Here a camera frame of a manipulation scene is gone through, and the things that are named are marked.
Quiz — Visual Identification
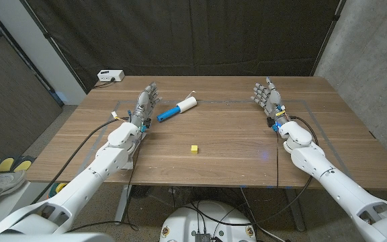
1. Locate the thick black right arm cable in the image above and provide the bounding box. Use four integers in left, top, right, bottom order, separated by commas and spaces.
210, 116, 319, 227

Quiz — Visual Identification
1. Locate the black backdrop stand pole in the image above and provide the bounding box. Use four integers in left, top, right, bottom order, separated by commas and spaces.
310, 0, 346, 77
20, 0, 89, 93

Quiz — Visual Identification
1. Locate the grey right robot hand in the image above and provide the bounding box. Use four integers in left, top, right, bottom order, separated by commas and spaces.
250, 77, 290, 127

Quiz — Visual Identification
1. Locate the white robot chest edge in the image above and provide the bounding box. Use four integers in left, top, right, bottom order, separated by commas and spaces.
0, 232, 116, 242

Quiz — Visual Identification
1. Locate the black backdrop curtain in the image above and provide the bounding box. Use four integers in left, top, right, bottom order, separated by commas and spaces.
20, 0, 347, 92

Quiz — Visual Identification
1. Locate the thin black left wrist cable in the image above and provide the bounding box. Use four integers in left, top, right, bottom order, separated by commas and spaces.
124, 132, 144, 229

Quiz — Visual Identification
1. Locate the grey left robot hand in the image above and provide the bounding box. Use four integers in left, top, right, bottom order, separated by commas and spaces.
129, 82, 163, 130

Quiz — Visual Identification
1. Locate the yellow black slipper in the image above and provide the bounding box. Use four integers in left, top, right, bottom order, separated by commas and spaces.
0, 156, 15, 173
13, 155, 36, 172

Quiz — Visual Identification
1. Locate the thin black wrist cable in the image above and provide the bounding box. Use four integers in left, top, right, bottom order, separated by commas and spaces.
124, 132, 144, 229
275, 131, 280, 188

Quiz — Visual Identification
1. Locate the grey table leg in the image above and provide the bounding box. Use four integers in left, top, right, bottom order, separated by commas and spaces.
284, 188, 307, 232
114, 184, 133, 225

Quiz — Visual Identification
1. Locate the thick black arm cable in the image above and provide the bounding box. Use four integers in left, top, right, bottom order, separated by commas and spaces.
32, 117, 130, 204
210, 116, 319, 227

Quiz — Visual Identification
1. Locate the colourful floor item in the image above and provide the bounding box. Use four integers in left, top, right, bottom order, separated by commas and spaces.
47, 182, 67, 199

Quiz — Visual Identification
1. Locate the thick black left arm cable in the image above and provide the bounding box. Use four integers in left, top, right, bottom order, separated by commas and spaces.
32, 117, 130, 204

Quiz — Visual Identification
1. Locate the grey white sneaker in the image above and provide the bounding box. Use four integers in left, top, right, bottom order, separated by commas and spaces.
0, 169, 26, 211

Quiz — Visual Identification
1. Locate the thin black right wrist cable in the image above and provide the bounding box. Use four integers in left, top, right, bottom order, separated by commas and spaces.
275, 131, 280, 188

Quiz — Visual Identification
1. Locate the blue handled white lint roller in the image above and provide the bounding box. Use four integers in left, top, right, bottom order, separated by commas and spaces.
156, 96, 198, 123

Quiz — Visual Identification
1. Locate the white power outlet box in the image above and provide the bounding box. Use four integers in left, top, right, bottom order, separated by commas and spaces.
97, 69, 126, 83

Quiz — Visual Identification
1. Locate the white robot torso base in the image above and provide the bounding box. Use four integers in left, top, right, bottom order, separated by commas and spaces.
159, 200, 257, 242

